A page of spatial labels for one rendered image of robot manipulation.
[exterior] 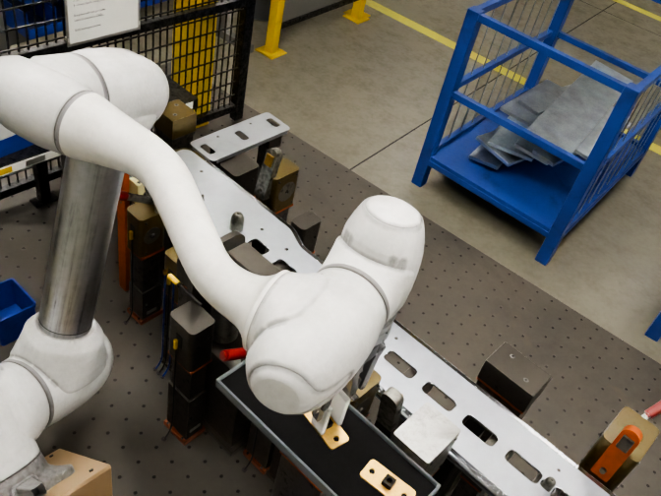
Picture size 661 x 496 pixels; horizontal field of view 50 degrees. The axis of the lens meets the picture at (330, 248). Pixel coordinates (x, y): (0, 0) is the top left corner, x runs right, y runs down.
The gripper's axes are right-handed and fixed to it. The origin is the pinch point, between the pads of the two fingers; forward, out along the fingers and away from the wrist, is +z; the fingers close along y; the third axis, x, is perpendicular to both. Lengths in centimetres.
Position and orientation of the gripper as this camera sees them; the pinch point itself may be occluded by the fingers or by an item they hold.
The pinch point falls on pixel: (330, 410)
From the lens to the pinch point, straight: 113.0
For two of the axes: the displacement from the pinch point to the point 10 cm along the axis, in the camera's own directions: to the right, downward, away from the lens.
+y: 7.9, -2.9, 5.3
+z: -1.8, 7.2, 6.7
